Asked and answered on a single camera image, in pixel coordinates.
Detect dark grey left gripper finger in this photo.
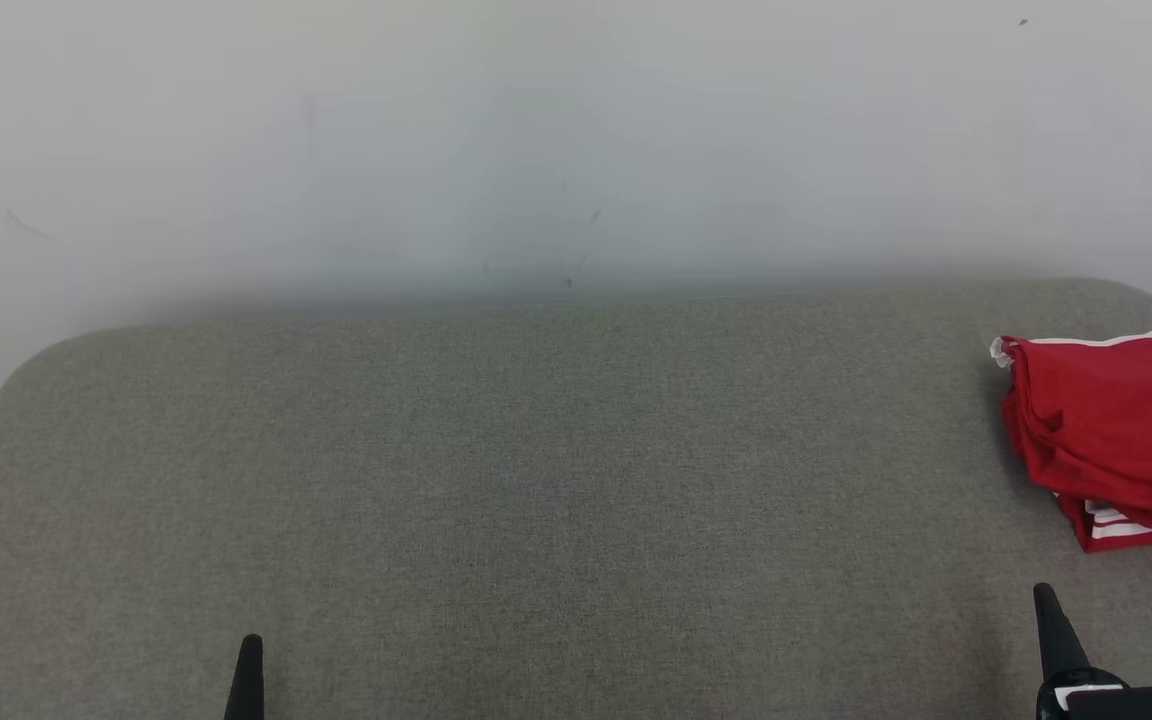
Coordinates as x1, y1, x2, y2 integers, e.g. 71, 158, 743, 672
224, 634, 265, 720

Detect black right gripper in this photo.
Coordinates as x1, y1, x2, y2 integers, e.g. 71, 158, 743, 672
1033, 584, 1152, 720

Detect red jersey with number 23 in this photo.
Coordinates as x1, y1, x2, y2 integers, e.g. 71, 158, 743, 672
1056, 368, 1152, 553

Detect red shorts with white stripe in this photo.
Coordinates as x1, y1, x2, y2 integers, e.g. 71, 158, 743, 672
989, 330, 1152, 529

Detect grey fabric sofa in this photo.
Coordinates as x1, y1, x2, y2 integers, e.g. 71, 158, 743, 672
0, 278, 1152, 720

